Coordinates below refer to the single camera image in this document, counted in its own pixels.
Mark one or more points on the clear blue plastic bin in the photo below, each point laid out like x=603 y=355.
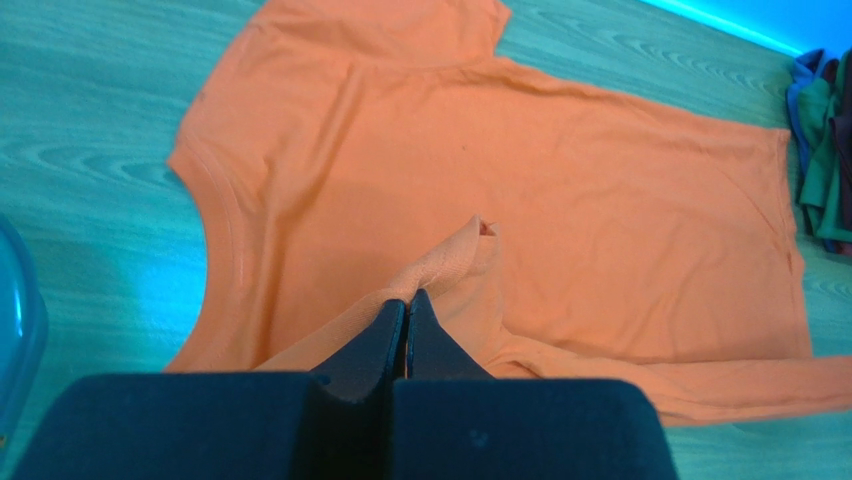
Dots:
x=24 y=329

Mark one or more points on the folded blue t-shirt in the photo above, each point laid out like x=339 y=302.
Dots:
x=811 y=101

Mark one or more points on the orange t-shirt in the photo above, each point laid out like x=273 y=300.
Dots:
x=345 y=153

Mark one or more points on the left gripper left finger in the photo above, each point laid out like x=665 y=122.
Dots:
x=368 y=364

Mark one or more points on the folded green t-shirt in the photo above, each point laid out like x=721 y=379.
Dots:
x=837 y=222

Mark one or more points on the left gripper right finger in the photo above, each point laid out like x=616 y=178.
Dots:
x=432 y=354

